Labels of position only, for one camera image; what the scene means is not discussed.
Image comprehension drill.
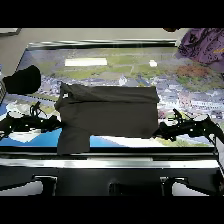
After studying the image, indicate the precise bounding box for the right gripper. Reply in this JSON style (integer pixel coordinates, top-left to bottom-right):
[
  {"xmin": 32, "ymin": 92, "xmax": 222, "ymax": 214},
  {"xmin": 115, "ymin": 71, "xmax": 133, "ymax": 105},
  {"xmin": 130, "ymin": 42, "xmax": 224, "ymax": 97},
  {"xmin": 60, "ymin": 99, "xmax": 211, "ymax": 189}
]
[{"xmin": 152, "ymin": 121, "xmax": 178, "ymax": 142}]

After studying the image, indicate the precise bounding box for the dark grey T-shirt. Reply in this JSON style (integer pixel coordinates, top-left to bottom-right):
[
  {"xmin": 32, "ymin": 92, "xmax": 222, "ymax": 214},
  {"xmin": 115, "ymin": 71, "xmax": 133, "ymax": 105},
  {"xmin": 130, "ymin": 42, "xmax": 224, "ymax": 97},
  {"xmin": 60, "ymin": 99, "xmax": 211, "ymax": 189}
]
[{"xmin": 54, "ymin": 82, "xmax": 161, "ymax": 156}]

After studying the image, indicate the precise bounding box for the purple garment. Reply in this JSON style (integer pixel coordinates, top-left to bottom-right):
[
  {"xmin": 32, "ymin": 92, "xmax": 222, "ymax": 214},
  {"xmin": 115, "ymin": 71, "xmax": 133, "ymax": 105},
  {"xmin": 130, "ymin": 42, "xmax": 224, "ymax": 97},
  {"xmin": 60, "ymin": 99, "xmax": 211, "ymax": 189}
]
[{"xmin": 174, "ymin": 27, "xmax": 224, "ymax": 73}]

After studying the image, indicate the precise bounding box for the black garment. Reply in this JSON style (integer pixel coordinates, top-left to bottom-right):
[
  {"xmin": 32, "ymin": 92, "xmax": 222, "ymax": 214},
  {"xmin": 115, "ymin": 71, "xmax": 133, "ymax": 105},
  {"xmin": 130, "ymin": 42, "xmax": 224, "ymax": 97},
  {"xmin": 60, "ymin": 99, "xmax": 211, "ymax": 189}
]
[{"xmin": 2, "ymin": 64, "xmax": 43, "ymax": 96}]

